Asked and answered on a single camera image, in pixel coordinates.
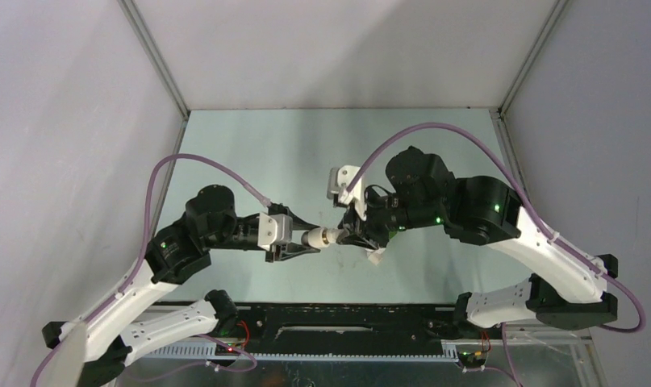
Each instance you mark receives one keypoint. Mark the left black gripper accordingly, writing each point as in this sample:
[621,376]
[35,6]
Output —
[285,251]

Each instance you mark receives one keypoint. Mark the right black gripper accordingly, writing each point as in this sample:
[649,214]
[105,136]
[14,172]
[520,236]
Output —
[360,232]

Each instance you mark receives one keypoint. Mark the white elbow fitting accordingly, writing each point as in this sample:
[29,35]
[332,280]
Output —
[316,238]
[375,256]

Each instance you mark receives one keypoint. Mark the white plastic faucet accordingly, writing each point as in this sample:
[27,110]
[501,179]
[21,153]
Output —
[335,236]

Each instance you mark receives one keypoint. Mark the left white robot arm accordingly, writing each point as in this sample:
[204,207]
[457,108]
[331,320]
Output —
[115,340]

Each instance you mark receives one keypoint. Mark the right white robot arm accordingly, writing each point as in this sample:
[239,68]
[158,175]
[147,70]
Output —
[561,292]

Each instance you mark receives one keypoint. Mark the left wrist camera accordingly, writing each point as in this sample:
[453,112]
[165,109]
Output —
[274,230]

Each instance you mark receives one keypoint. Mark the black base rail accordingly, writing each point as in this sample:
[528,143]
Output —
[349,329]

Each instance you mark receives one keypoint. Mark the grey cable duct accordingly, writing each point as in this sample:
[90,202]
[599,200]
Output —
[192,350]

